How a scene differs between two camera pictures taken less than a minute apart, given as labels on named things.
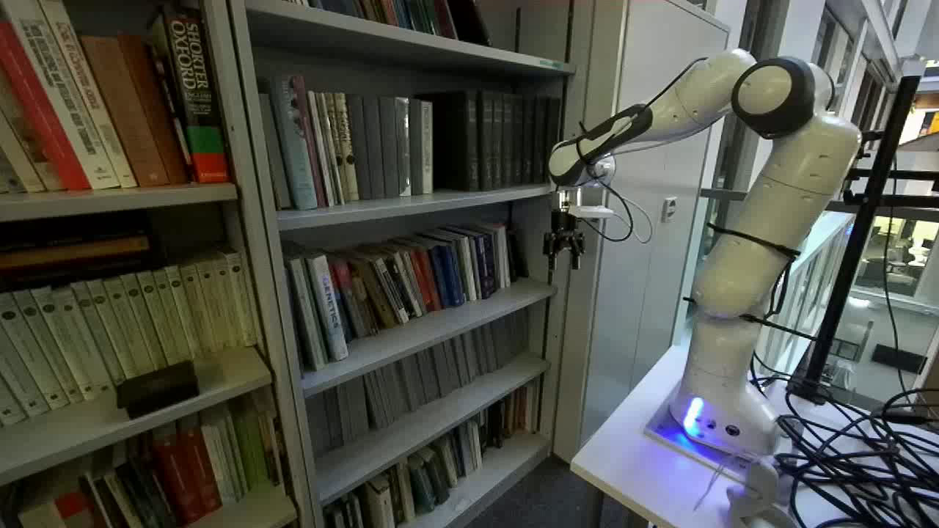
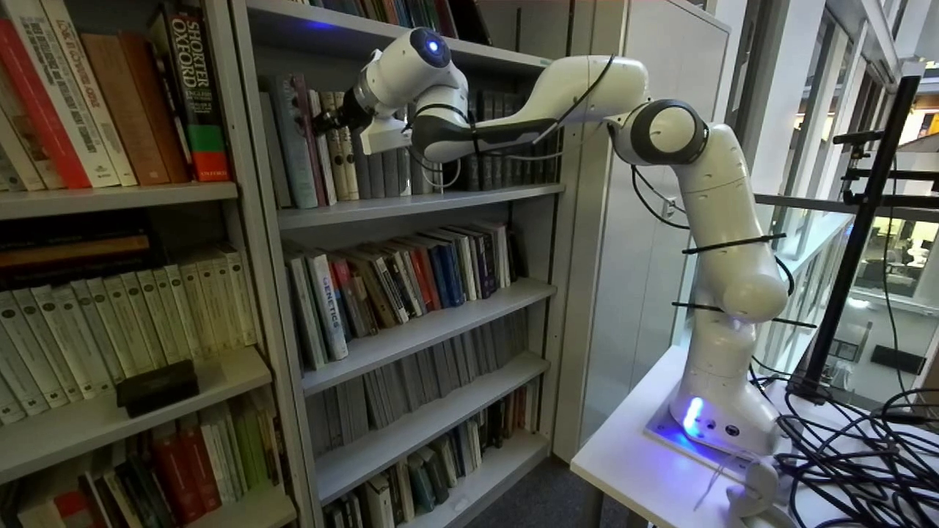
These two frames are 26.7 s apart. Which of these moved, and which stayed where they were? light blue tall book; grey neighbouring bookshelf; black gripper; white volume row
Moved: black gripper
Stayed: grey neighbouring bookshelf; white volume row; light blue tall book
